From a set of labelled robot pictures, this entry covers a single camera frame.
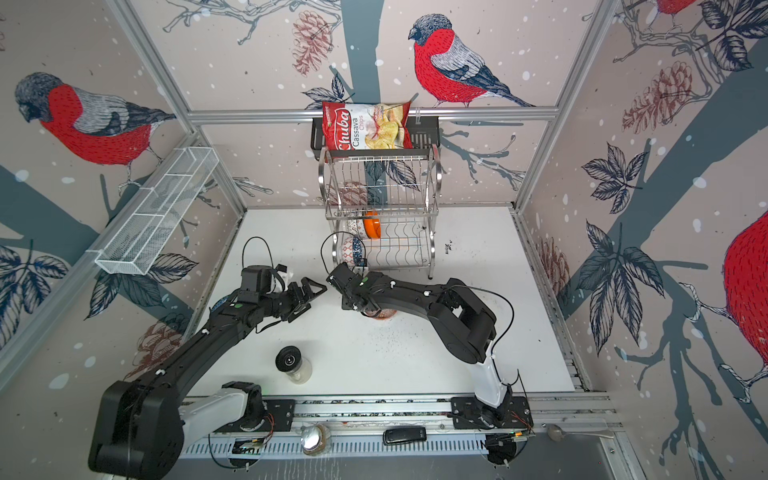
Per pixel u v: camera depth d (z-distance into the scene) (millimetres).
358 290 682
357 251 1005
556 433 707
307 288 759
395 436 671
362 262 832
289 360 721
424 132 946
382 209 1037
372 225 985
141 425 391
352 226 980
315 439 627
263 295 683
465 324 489
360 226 978
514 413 722
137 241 715
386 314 861
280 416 729
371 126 873
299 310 759
